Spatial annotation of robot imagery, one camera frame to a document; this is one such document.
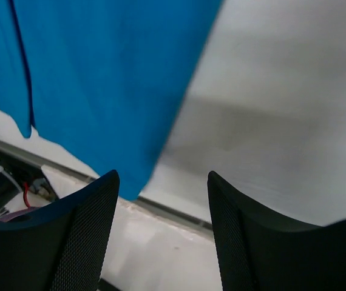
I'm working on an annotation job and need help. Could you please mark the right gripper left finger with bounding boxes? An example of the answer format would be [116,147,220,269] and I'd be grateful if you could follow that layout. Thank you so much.
[0,170,120,290]

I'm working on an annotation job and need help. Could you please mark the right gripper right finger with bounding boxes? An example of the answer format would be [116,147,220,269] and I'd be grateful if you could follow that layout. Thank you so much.
[207,171,346,290]

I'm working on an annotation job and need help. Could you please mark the blue t-shirt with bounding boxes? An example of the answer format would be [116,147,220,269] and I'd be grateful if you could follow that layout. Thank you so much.
[0,1,221,200]

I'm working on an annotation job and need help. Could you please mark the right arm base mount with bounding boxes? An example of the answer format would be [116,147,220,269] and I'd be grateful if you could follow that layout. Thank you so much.
[0,152,59,220]

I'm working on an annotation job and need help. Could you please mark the aluminium frame rail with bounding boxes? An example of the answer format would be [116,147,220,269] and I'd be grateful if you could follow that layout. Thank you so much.
[0,141,212,235]

